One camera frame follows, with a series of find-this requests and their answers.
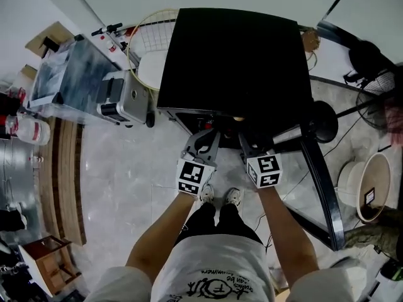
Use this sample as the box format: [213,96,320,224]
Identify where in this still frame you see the cardboard box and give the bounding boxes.
[25,21,77,60]

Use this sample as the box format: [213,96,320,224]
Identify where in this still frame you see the pink duster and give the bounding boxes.
[383,97,403,148]

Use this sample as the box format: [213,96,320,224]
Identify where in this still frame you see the beige waste bin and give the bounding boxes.
[358,152,392,225]

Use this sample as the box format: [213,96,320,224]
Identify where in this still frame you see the scooter handlebar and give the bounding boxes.
[91,22,141,67]

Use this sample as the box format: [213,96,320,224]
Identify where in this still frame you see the person's right forearm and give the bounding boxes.
[256,186,321,283]

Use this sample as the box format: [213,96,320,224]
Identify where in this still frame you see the black wire fan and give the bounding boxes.
[355,69,398,132]

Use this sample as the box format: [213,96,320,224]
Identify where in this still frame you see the black office chair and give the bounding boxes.
[342,39,398,88]

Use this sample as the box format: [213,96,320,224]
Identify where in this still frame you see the white plastic basin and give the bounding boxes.
[337,160,368,208]

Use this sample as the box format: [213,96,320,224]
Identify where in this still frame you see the person's white printed shirt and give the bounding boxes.
[84,233,363,302]

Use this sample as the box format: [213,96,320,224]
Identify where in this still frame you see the brown woven hat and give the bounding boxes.
[300,26,321,53]

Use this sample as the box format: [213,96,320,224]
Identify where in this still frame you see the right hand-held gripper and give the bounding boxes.
[237,132,283,189]

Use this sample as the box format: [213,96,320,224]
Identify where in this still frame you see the black fridge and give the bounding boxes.
[156,8,314,152]

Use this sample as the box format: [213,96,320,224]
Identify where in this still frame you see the silver metal drum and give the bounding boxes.
[0,139,42,233]

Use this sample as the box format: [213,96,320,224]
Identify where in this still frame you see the person's white shoe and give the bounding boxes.
[225,187,244,207]
[198,183,216,205]

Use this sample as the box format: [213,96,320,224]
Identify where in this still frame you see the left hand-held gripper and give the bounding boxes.
[176,128,222,199]

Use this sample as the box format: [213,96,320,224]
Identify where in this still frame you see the yellow-framed racket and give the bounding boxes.
[126,8,181,91]

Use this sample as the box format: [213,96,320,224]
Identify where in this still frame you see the person's white right shoe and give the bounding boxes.
[225,187,244,207]

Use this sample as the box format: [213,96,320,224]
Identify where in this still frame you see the silver hard case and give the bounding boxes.
[96,70,152,128]

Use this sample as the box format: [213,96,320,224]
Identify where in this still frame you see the grey marbled storage box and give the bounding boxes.
[28,33,124,126]

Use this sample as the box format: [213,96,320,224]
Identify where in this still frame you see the camouflage cloth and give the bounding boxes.
[344,207,403,261]

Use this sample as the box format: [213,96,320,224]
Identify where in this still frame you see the black round stool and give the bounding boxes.
[309,100,339,143]

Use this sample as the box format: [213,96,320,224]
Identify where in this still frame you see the curved wooden platform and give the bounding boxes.
[38,116,88,247]

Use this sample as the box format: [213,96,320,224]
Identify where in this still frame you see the person's black trousers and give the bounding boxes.
[174,201,264,249]

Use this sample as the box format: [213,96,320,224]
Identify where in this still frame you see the black floor cable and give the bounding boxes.
[321,118,363,157]

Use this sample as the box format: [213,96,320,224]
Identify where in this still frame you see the person's left forearm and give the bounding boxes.
[125,193,196,275]

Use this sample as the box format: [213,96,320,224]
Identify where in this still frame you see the clear plastic water jug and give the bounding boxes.
[5,113,52,146]

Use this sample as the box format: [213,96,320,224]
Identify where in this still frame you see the small wooden stool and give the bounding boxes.
[18,235,83,298]

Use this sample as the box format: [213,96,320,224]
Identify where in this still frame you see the white round stool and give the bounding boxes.
[138,50,169,89]

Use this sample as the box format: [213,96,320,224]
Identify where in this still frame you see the person's white left shoe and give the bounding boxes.
[198,183,216,205]

